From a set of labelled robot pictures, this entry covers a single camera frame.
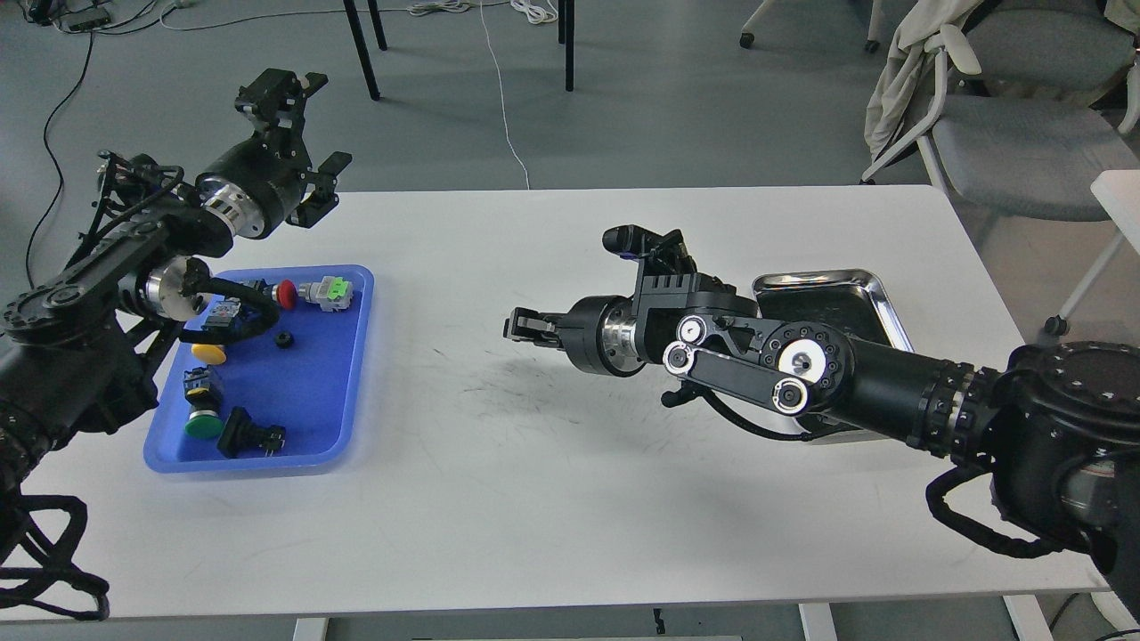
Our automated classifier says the yellow push button switch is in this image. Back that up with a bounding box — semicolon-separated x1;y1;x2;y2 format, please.
189;344;228;366

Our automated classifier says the black floor cable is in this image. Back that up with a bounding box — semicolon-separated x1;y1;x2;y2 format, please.
25;31;97;286

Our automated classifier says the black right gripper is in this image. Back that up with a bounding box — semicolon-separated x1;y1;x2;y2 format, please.
502;297;644;378

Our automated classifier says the beige jacket on chair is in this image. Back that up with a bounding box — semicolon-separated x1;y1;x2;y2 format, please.
863;1;980;159

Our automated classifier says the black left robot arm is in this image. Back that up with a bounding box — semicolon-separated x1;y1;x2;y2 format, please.
1;68;353;620

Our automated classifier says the black table leg right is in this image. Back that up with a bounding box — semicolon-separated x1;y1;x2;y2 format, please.
555;0;575;94

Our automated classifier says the white floor cable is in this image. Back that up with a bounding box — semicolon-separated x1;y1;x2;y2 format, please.
479;0;532;190

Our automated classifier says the white side table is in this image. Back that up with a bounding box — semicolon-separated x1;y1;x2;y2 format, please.
1091;169;1140;253

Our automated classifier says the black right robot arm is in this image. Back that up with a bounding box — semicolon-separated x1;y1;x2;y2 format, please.
502;224;1139;615

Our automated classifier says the small blue black switch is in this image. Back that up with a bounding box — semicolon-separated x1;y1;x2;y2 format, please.
202;299;243;332

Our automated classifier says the blue plastic tray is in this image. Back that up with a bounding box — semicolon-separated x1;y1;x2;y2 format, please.
143;263;375;474

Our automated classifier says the black table leg left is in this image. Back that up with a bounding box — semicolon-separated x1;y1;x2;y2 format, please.
343;0;388;102

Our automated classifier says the black table leg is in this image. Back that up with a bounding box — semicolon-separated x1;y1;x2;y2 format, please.
555;0;575;94
343;0;388;102

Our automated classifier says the grey office chair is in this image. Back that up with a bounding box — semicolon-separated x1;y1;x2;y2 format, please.
860;0;1140;335

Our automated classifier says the red push button switch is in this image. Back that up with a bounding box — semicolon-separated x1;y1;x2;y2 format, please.
239;279;298;310

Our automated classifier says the grey green connector part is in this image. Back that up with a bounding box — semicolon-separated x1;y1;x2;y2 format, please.
298;276;355;313

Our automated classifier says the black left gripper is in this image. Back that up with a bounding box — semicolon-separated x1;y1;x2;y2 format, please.
195;68;353;240

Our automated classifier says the silver metal tray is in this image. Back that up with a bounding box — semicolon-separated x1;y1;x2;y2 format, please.
751;267;915;444

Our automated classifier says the black switch part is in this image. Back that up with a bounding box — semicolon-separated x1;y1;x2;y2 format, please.
215;406;288;459

